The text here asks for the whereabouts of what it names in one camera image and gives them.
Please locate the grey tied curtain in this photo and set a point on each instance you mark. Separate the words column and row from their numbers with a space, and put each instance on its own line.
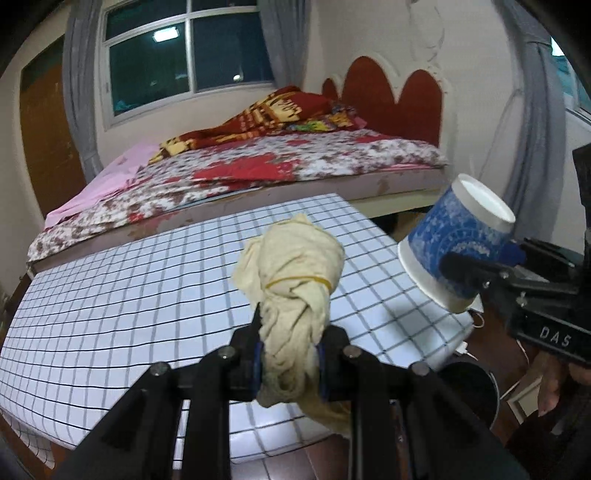
column 535, row 115

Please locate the pink bed sheet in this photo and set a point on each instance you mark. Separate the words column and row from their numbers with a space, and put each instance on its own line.
column 115, row 170

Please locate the black trash bin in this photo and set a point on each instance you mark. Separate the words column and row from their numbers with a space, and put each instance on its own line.
column 471, row 387

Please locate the cream cloth bundle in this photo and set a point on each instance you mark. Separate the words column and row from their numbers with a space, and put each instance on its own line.
column 295, row 258

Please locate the bed with floral sheet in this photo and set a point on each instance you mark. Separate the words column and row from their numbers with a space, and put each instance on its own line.
column 277, row 170

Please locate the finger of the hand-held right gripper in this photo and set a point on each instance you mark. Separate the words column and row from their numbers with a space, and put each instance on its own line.
column 466, row 268
column 531, row 256

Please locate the large window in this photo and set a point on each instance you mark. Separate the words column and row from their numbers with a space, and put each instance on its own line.
column 152, row 69

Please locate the small side window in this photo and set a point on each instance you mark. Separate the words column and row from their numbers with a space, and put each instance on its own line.
column 572, row 78

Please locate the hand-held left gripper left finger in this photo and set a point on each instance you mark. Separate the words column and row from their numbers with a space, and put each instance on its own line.
column 240, row 364

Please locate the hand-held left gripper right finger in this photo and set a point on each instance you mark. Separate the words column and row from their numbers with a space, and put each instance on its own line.
column 334, row 364

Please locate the brown wooden door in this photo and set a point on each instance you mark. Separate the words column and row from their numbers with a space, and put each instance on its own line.
column 46, row 138

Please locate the person's right hand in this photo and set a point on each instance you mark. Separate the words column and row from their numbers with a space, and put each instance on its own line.
column 554, row 381

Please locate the blue patterned paper cup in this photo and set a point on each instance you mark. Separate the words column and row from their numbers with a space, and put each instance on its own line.
column 452, row 230

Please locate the red and white headboard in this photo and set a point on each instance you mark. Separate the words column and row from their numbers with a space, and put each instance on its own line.
column 369, row 92

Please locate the red printed blanket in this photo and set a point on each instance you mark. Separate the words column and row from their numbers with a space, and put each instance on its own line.
column 277, row 110

